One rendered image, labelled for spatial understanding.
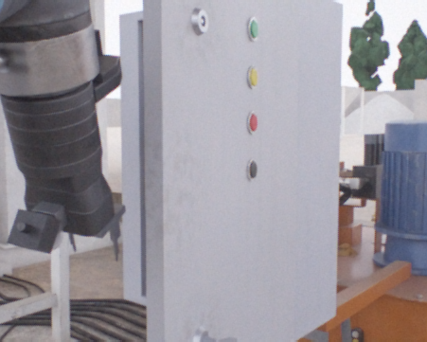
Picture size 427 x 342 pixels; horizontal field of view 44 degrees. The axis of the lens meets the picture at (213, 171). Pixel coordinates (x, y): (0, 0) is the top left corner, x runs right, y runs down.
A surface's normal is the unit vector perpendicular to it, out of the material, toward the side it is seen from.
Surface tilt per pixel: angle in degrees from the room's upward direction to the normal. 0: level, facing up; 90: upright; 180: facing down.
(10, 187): 90
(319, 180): 90
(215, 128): 90
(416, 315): 90
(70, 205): 111
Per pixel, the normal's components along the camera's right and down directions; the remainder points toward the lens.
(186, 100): 0.89, 0.04
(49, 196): -0.34, 0.43
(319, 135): 0.77, 0.06
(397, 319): -0.57, 0.08
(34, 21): 0.33, 0.47
